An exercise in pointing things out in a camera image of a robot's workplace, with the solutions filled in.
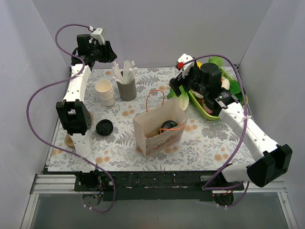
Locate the purple cable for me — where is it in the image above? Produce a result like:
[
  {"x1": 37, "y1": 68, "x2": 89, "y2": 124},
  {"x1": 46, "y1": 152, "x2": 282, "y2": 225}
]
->
[
  {"x1": 26, "y1": 23, "x2": 117, "y2": 213},
  {"x1": 181, "y1": 54, "x2": 251, "y2": 208}
]

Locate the black cup lid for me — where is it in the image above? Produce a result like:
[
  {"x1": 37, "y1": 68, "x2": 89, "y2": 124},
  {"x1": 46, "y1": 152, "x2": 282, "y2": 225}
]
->
[{"x1": 161, "y1": 120, "x2": 178, "y2": 133}]

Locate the white radish toy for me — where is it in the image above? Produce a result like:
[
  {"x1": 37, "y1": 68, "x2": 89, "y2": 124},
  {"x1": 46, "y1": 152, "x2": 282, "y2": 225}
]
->
[{"x1": 222, "y1": 79, "x2": 230, "y2": 90}]

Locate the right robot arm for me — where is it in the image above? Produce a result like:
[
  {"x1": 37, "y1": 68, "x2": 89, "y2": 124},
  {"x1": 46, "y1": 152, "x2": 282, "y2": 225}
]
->
[{"x1": 169, "y1": 63, "x2": 293, "y2": 190}]

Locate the brown paper bag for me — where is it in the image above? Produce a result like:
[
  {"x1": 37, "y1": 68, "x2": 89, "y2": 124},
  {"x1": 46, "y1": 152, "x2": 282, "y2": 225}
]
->
[{"x1": 133, "y1": 94, "x2": 188, "y2": 157}]

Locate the floral table mat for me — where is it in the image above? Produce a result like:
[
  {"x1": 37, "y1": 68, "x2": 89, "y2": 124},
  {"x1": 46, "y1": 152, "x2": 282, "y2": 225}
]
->
[{"x1": 47, "y1": 66, "x2": 267, "y2": 172}]

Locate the stack of paper cups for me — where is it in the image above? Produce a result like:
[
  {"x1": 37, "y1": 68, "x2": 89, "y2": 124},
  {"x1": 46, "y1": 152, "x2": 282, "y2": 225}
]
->
[{"x1": 95, "y1": 79, "x2": 115, "y2": 108}]

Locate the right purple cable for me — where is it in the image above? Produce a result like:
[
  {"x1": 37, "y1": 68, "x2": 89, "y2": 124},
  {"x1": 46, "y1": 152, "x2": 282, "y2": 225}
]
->
[{"x1": 181, "y1": 54, "x2": 251, "y2": 208}]

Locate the single cardboard cup carrier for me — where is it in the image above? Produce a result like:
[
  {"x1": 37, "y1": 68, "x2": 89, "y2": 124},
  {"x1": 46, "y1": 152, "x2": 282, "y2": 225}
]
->
[{"x1": 145, "y1": 132, "x2": 160, "y2": 138}]

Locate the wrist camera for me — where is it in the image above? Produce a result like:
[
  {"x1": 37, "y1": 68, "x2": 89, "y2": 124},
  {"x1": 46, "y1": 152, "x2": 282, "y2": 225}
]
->
[
  {"x1": 175, "y1": 53, "x2": 194, "y2": 78},
  {"x1": 89, "y1": 26, "x2": 105, "y2": 45}
]

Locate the grey straw holder cup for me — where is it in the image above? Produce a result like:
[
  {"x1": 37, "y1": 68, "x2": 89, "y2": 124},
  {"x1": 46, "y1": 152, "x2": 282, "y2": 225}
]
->
[{"x1": 117, "y1": 79, "x2": 137, "y2": 102}]

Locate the green napa cabbage toy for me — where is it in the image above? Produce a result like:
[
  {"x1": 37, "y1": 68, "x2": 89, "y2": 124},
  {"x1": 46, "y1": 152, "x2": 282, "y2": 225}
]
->
[{"x1": 208, "y1": 56, "x2": 223, "y2": 69}]

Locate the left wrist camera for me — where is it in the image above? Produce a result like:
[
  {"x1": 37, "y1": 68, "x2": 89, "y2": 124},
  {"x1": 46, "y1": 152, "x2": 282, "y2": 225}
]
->
[{"x1": 89, "y1": 26, "x2": 105, "y2": 45}]

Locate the romaine lettuce toy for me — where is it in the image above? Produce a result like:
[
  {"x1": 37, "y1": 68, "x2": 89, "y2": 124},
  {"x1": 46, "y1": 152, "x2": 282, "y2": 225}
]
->
[{"x1": 167, "y1": 86, "x2": 189, "y2": 111}]

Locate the green vegetable tray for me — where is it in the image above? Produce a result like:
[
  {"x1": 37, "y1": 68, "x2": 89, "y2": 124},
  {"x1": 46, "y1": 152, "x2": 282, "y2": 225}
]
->
[{"x1": 188, "y1": 68, "x2": 244, "y2": 121}]

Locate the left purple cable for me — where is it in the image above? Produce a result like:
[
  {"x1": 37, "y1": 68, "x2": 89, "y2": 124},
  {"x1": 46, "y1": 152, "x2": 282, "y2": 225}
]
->
[{"x1": 26, "y1": 23, "x2": 117, "y2": 213}]

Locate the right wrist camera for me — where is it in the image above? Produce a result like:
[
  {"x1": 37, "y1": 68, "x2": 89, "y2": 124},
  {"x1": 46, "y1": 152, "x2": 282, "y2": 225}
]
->
[{"x1": 175, "y1": 53, "x2": 194, "y2": 78}]

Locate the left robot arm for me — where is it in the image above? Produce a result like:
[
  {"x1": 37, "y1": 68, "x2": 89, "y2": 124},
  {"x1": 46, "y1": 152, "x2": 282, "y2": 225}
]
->
[{"x1": 56, "y1": 34, "x2": 117, "y2": 191}]

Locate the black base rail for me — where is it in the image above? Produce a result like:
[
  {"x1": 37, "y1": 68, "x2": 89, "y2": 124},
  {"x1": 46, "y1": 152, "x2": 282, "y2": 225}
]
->
[{"x1": 73, "y1": 170, "x2": 245, "y2": 201}]

